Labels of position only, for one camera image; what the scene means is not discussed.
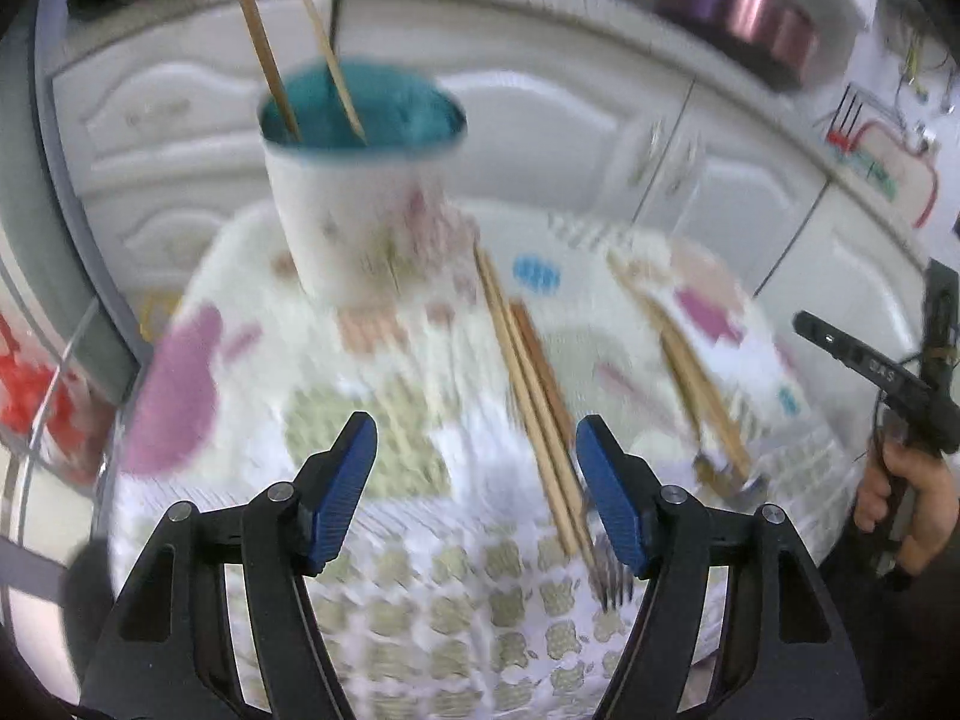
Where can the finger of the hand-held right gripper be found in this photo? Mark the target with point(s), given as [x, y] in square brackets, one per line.
[821, 334]

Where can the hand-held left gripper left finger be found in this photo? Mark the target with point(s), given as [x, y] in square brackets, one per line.
[349, 480]

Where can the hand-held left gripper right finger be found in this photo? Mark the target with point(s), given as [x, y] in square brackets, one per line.
[607, 487]

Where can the light wooden chopstick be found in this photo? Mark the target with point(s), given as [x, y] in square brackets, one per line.
[701, 390]
[652, 315]
[517, 349]
[330, 56]
[504, 345]
[259, 37]

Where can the white cup with teal inside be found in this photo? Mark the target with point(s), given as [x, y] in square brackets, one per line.
[337, 225]

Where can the person's right hand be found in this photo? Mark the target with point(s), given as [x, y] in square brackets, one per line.
[934, 495]

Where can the printed quilted table cloth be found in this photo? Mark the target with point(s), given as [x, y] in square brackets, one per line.
[420, 615]

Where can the white board with red rim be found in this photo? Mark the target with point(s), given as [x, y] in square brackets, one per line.
[892, 157]

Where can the purple metal pot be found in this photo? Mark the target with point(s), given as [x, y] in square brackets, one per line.
[757, 22]

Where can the red plastic bag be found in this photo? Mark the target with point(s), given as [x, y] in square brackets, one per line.
[30, 390]

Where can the white kitchen cabinet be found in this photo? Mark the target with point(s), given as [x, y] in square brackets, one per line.
[540, 135]

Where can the grey door frame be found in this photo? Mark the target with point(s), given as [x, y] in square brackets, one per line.
[67, 240]

